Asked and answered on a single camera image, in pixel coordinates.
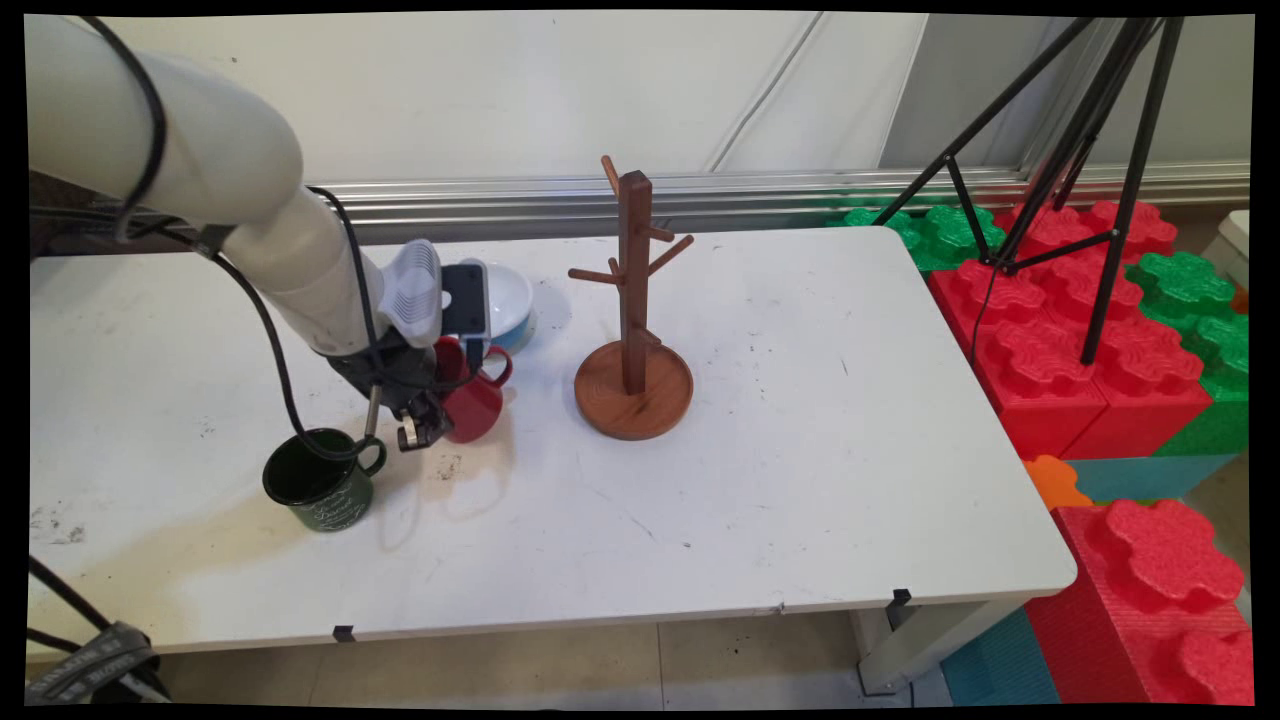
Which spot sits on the green foam block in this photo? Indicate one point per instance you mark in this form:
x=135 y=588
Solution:
x=940 y=232
x=1215 y=330

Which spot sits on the black tripod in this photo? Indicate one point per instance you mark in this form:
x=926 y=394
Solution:
x=1095 y=120

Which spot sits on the white table leg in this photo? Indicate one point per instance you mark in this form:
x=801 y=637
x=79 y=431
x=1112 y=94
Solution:
x=920 y=640

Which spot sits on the dark green printed mug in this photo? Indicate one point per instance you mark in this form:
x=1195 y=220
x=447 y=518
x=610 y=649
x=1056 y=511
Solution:
x=325 y=502

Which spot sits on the white ribbed camera mount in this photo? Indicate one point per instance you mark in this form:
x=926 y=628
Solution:
x=412 y=290

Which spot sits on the white bowl with blue outside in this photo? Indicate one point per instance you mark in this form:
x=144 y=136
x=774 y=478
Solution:
x=510 y=295

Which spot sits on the red enamel mug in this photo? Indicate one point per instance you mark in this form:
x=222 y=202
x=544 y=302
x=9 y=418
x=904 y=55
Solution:
x=475 y=405

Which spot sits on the white plastic box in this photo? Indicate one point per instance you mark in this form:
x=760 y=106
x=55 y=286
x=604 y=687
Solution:
x=1235 y=245

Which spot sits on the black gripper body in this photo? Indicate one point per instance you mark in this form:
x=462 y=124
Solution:
x=385 y=370

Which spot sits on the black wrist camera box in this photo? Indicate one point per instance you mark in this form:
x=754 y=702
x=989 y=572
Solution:
x=465 y=300

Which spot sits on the aluminium wall rail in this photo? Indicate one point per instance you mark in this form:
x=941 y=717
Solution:
x=560 y=200

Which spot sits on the brown wooden mug tree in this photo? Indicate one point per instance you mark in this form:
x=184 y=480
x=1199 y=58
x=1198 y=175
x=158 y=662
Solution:
x=634 y=260

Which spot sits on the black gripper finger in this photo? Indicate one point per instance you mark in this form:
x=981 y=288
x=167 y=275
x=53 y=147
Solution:
x=441 y=405
x=415 y=430

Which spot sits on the blue foam block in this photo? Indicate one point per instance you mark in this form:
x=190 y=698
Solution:
x=1150 y=475
x=1000 y=665

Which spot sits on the orange foam block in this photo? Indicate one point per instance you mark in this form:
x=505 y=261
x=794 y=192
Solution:
x=1055 y=480

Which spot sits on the red foam block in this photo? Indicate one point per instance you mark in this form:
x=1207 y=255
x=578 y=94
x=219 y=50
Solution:
x=1030 y=350
x=1130 y=225
x=1150 y=600
x=1150 y=385

